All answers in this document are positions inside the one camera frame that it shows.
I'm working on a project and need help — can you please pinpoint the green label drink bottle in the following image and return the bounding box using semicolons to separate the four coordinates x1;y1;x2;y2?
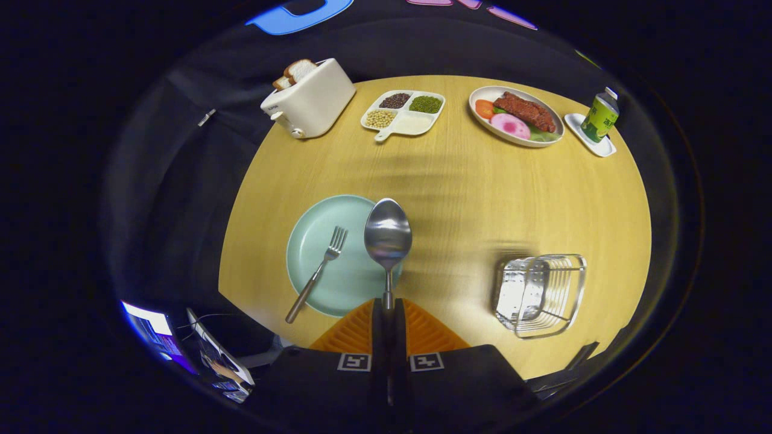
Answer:
580;87;621;144

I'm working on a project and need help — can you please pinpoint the pink round slice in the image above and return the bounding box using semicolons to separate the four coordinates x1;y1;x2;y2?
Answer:
490;113;533;141

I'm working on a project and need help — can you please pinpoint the metal wire basket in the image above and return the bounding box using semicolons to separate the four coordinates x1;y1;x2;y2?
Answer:
492;253;587;340

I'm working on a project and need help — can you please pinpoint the white toaster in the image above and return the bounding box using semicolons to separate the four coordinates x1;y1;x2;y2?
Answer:
260;58;357;140

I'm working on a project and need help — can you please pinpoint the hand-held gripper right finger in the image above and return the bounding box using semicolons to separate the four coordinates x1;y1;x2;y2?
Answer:
389;298;540;423

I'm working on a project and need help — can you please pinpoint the metal spoon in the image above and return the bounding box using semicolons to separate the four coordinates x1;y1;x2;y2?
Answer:
364;198;413;311

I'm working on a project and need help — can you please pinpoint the metal fork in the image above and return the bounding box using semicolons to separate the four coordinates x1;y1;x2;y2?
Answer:
285;226;349;325

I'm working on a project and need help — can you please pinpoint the small white coaster tray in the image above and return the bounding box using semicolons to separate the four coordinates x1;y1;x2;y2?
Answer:
564;113;618;158

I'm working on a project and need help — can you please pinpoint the white oval food plate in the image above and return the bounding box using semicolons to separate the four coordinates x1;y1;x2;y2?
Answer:
468;86;566;148

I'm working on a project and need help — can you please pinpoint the brown meat slab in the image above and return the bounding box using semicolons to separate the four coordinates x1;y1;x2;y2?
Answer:
493;91;557;134

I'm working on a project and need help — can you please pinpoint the white divided tray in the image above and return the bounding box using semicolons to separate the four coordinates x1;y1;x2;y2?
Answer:
360;90;446;142

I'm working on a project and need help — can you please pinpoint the pile of yellow soybeans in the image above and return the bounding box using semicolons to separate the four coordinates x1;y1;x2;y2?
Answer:
365;108;397;129

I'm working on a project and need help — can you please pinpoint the computer monitor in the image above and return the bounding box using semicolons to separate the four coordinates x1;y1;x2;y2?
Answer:
121;300;197;376

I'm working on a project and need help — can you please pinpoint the open laptop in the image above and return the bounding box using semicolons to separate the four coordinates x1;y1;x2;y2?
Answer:
186;308;256;403

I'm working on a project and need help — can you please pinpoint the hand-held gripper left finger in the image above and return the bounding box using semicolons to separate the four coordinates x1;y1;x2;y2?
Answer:
256;298;390;423

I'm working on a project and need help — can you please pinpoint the large bread slice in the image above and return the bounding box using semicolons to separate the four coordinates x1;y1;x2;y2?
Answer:
283;58;318;85

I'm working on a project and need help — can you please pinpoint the pale green round plate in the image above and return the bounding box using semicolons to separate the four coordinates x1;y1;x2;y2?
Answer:
286;194;403;318

